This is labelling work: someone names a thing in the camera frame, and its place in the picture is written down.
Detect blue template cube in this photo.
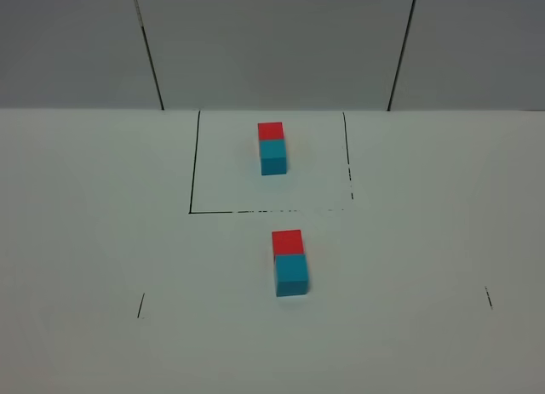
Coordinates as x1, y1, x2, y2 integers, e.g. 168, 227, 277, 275
259, 140, 288, 175

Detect red template cube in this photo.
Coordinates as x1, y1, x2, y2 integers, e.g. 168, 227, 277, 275
257, 122, 284, 141

